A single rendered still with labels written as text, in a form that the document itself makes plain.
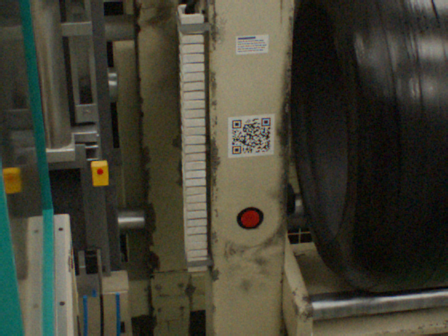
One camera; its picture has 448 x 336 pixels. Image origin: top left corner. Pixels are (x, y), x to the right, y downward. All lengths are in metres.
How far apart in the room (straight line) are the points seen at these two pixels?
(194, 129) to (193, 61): 0.12
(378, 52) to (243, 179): 0.34
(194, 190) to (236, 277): 0.19
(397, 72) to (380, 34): 0.06
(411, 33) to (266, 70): 0.24
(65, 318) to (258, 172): 0.58
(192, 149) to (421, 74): 0.40
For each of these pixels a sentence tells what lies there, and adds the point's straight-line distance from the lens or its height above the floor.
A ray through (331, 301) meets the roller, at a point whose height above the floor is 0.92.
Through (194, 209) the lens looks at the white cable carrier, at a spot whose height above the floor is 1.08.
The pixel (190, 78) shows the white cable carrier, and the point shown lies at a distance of 1.53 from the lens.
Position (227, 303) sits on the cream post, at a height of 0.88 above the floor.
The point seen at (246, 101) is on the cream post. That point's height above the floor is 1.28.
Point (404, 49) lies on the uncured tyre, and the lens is 1.44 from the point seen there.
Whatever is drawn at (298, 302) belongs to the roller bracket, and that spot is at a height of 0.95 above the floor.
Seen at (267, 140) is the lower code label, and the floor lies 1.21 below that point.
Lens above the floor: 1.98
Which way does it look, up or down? 31 degrees down
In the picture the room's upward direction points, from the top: straight up
